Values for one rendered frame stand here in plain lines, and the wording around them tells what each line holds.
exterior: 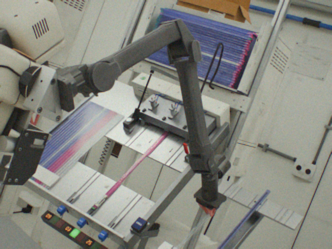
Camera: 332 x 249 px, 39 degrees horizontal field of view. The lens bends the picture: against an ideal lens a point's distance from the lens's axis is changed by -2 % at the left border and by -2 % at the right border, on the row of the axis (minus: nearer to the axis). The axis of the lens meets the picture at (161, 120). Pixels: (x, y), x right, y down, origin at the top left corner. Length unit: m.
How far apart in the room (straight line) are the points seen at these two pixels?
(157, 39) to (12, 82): 0.46
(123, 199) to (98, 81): 0.77
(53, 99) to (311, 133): 2.58
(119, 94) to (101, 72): 1.12
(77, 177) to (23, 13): 0.93
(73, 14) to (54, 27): 1.94
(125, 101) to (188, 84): 0.82
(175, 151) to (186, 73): 0.58
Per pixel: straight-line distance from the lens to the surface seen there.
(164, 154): 2.02
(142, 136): 2.11
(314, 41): 3.66
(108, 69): 1.26
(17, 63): 1.22
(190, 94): 1.53
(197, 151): 1.57
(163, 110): 2.13
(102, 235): 1.80
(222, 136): 2.10
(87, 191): 1.96
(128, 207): 1.87
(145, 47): 1.39
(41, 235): 2.45
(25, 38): 1.26
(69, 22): 3.24
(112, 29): 4.45
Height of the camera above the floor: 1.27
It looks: 3 degrees down
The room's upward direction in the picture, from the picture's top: 21 degrees clockwise
